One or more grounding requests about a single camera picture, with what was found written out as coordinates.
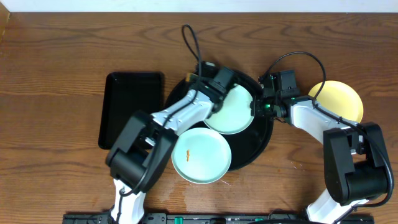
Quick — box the round black tray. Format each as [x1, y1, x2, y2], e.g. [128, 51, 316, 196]
[165, 70, 274, 171]

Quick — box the yellow plate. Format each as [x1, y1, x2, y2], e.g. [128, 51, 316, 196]
[317, 80, 364, 123]

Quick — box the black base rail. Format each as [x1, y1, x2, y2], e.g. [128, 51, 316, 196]
[62, 212, 374, 224]

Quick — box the yellow green sponge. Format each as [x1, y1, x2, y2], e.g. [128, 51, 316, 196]
[185, 73, 198, 82]

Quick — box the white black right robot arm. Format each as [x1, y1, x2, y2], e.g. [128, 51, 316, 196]
[251, 70, 394, 223]

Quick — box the mint plate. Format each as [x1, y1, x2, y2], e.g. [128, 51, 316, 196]
[204, 84, 254, 134]
[171, 128, 232, 184]

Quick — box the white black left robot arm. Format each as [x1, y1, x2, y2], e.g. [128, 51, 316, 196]
[106, 62, 235, 223]

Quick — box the rectangular black tray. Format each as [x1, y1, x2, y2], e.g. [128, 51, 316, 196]
[98, 72, 164, 150]

